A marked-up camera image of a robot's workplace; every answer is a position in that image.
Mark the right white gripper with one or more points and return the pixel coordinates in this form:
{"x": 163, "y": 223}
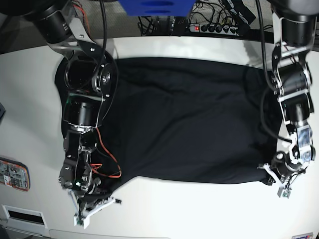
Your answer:
{"x": 86, "y": 205}

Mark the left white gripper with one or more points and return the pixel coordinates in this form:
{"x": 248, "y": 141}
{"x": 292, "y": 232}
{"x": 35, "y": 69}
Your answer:
{"x": 281, "y": 172}

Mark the black T-shirt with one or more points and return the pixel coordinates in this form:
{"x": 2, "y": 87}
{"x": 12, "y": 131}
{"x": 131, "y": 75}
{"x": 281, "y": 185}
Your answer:
{"x": 187, "y": 120}

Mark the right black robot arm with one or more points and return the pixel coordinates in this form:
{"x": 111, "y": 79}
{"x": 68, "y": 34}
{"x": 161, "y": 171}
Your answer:
{"x": 87, "y": 80}

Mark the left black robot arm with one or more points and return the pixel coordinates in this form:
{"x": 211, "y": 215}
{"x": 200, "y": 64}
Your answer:
{"x": 294, "y": 31}

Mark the sticker at bottom right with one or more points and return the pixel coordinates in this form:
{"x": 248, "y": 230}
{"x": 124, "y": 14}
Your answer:
{"x": 303, "y": 236}

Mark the white power strip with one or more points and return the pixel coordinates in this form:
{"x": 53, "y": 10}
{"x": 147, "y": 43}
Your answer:
{"x": 213, "y": 29}

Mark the black power adapter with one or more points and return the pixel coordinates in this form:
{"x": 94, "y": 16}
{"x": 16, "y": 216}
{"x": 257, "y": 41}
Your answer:
{"x": 180, "y": 24}

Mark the blue box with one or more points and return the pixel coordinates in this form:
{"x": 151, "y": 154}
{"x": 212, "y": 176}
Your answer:
{"x": 157, "y": 7}

